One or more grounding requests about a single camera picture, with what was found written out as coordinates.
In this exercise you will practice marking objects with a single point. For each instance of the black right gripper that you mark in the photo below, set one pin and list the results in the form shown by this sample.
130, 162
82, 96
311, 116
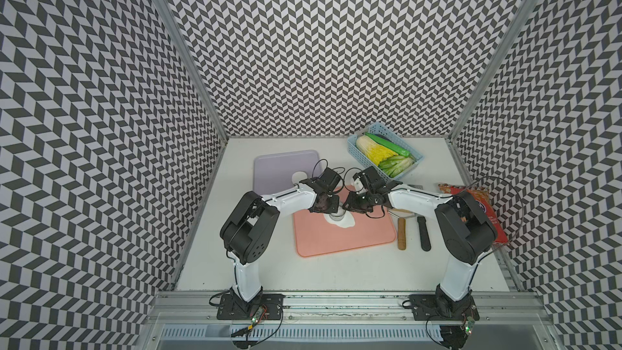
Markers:
353, 205

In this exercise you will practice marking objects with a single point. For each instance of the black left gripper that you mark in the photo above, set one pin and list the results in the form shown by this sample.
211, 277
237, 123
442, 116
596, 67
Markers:
334, 207

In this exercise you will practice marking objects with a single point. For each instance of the white dough piece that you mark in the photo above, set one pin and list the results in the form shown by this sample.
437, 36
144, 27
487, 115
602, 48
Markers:
346, 221

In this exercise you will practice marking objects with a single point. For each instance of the wooden rolling pin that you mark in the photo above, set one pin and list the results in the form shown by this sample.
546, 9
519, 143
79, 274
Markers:
402, 216

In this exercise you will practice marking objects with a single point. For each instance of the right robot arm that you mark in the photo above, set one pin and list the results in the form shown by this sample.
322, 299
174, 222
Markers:
467, 232

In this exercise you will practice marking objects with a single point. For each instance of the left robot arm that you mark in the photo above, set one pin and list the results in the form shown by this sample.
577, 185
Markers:
248, 230

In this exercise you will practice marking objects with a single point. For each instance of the stack of white dumpling wrappers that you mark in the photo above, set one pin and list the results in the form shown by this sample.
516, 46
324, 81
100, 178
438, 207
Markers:
299, 176

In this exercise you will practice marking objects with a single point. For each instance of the green lettuce leaves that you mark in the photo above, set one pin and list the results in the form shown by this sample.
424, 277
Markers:
394, 166

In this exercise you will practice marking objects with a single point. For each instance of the yellow napa cabbage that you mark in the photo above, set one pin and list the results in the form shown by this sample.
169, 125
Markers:
375, 152

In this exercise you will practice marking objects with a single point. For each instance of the light blue perforated plastic basket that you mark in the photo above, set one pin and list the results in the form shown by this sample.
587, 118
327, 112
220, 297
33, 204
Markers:
379, 129

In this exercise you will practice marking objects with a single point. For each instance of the purple plastic tray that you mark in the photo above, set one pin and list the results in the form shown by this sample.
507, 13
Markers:
273, 173

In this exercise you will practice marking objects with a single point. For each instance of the pink cutting board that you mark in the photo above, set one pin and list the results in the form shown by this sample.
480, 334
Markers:
314, 236

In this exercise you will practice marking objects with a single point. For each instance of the red snack bag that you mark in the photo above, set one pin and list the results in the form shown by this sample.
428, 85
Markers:
482, 196

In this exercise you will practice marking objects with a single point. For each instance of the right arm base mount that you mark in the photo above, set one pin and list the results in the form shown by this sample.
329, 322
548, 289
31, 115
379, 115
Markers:
442, 306

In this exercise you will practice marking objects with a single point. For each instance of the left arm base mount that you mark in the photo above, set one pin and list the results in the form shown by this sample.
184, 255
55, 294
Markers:
250, 306

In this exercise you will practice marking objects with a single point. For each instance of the metal base rail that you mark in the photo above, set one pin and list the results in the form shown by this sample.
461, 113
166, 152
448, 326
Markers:
349, 320

